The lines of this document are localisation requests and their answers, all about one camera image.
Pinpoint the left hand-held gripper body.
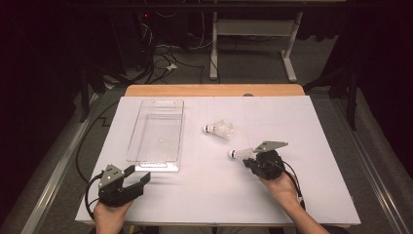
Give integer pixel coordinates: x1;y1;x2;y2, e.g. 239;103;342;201
97;164;144;208

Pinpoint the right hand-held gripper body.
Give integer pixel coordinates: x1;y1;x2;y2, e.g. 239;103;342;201
249;140;289;180

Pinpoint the clear plastic tray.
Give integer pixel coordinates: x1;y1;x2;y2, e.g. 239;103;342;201
125;98;185;174

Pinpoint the person's left hand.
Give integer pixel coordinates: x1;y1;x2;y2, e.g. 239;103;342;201
93;198;134;234

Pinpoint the person's right hand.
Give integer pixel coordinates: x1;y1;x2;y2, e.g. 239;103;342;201
258;171;302;210

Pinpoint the white table cover sheet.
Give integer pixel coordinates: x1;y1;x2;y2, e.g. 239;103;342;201
75;95;362;227

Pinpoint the black metal stand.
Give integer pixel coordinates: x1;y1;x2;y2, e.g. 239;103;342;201
79;62;131;124
304;64;358;132

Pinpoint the black equipment case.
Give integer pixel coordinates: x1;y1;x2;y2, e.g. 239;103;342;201
108;9;155;74

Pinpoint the dark curtain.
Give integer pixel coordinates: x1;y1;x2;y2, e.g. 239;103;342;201
0;0;82;213
354;0;413;178

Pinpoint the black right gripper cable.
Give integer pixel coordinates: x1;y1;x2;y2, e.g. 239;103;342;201
276;159;307;211

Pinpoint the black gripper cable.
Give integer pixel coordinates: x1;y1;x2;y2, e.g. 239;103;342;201
75;100;121;221
276;159;307;211

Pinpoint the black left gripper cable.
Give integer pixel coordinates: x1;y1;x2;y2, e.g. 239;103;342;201
75;100;121;221

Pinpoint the aluminium floor rail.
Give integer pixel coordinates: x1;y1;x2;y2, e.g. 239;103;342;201
22;92;100;234
330;97;413;234

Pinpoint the bundle of floor cables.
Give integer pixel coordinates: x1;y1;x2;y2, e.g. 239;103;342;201
131;9;222;86

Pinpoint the white metal desk frame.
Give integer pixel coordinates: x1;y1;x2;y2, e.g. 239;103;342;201
208;11;305;84

